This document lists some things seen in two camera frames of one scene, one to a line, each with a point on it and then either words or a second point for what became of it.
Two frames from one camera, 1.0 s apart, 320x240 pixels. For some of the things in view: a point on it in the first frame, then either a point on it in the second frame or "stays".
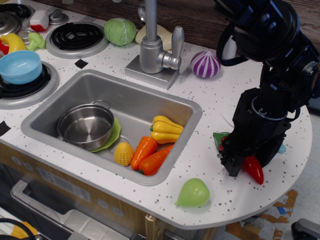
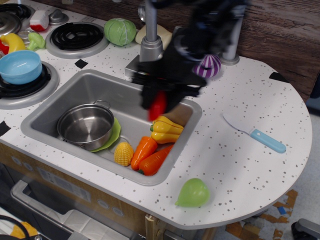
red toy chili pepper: [249, 162] → [159, 106]
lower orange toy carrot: [152, 163] stays
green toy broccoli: [36, 41] stays
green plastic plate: [116, 132] stays
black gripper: [253, 134] → [176, 68]
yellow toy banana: [15, 43] stays
